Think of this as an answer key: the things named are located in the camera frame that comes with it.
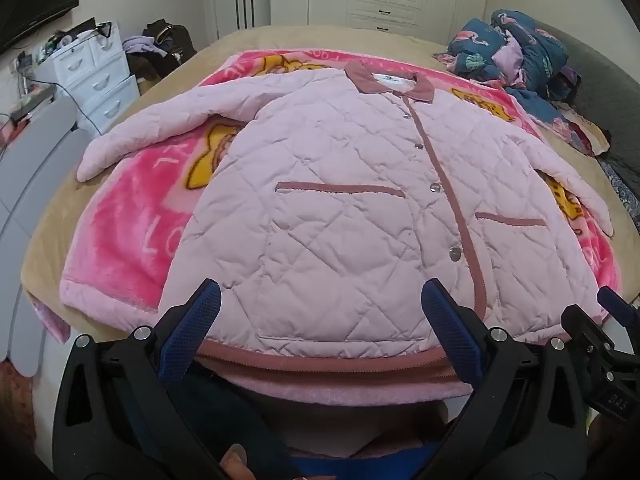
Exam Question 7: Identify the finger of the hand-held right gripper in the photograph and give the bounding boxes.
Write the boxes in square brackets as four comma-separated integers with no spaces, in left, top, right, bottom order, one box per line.
[597,286,640,323]
[561,305,618,366]

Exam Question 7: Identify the black cable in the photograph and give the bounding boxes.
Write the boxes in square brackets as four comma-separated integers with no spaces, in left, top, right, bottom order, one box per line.
[20,74,103,137]

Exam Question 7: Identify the dark patterned sheet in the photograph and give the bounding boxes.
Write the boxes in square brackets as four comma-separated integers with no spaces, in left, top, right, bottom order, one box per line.
[599,157,640,223]

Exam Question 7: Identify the white drawer unit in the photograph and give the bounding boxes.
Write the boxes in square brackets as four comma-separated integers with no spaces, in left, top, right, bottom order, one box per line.
[36,22,141,137]

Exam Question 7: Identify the grey padded panel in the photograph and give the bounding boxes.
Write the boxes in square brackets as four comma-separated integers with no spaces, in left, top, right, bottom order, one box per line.
[0,95,93,378]

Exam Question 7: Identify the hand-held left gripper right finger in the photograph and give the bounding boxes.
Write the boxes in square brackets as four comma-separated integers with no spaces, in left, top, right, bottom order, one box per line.
[400,279,589,480]

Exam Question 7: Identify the pile of dark clothes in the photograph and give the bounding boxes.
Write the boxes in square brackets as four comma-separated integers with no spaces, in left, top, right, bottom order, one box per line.
[122,19,198,96]

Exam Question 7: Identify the bed with beige sheet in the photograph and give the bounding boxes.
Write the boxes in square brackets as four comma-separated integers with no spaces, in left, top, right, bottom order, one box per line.
[22,24,640,346]

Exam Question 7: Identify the pink quilted jacket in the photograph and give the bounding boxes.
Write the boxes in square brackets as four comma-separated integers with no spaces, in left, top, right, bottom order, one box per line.
[76,61,615,406]

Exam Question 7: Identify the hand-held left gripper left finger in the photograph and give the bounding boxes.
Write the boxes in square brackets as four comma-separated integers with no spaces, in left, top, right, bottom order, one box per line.
[52,279,226,480]

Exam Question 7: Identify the person's dark clothing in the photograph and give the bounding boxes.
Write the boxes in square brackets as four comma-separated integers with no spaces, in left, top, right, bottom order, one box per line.
[185,360,446,480]

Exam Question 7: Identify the grey padded headboard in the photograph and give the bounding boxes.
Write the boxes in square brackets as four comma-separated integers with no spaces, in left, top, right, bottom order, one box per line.
[525,20,640,201]

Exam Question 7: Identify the black television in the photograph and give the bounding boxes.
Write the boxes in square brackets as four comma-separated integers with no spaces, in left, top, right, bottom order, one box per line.
[0,0,81,55]

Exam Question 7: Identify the pink printed blanket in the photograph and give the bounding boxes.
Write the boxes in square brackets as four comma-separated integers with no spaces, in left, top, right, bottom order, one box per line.
[59,49,623,345]

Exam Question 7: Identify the blue flamingo print quilt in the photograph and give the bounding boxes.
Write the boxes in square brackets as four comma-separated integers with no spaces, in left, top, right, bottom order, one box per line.
[432,9,612,157]

